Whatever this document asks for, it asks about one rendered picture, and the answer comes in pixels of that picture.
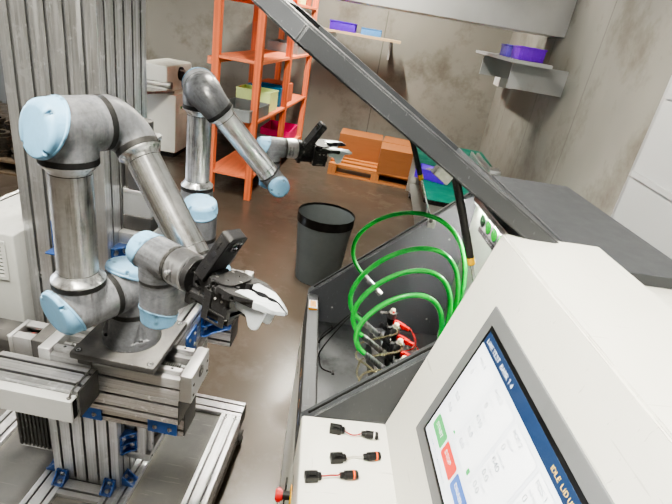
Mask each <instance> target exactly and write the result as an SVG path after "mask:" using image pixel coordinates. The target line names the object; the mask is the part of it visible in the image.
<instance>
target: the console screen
mask: <svg viewBox="0 0 672 504"><path fill-rule="evenodd" d="M416 431H417V436H418V440H419V445H420V450H421V454H422V459H423V463H424V468H425V472H426V477H427V481H428V486H429V490H430V495H431V499H432V504H615V503H614V501H613V500H612V498H611V496H610V495H609V493H608V491H607V490H606V488H605V486H604V485H603V483H602V481H601V479H600V478H599V476H598V474H597V473H596V471H595V469H594V468H593V466H592V464H591V463H590V461H589V459H588V458H587V456H586V454H585V453H584V451H583V449H582V448H581V446H580V444H579V443H578V441H577V439H576V438H575V436H574V434H573V433H572V431H571V429H570V428H569V426H568V424H567V422H566V421H565V419H564V417H563V416H562V414H561V412H560V411H559V409H558V407H557V406H556V404H555V402H554V401H553V399H552V397H551V396H550V394H549V392H548V391H547V389H546V387H545V386H544V384H543V382H542V381H541V379H540V377H539V376H538V374H537V372H536V371H535V369H534V367H533V365H532V364H531V362H530V360H529V359H528V357H527V355H526V354H525V352H524V350H523V349H522V347H521V345H520V344H519V342H518V340H517V339H516V337H515V335H514V334H513V332H512V330H511V329H510V327H509V325H508V324H507V322H506V320H505V319H504V317H503V315H502V314H501V312H500V310H499V308H498V307H497V306H495V308H494V309H493V311H492V312H491V314H490V315H489V317H488V318H487V320H486V321H485V323H484V324H483V326H482V327H481V329H480V330H479V332H478V333H477V335H476V336H475V338H474V340H473V341H472V343H471V344H470V346H469V347H468V349H467V350H466V352H465V353H464V355H463V356H462V358H461V359H460V361H459V362H458V364H457V365H456V367H455V368H454V370H453V371H452V373H451V375H450V376H449V378H448V379H447V381H446V382H445V384H444V385H443V387H442V388H441V390H440V391H439V393H438V394H437V396H436V397H435V399H434V400H433V402H432V403H431V405H430V406H429V408H428V410H427V411H426V413H425V414H424V416H423V417H422V419H421V420H420V422H419V423H418V425H417V426H416Z"/></svg>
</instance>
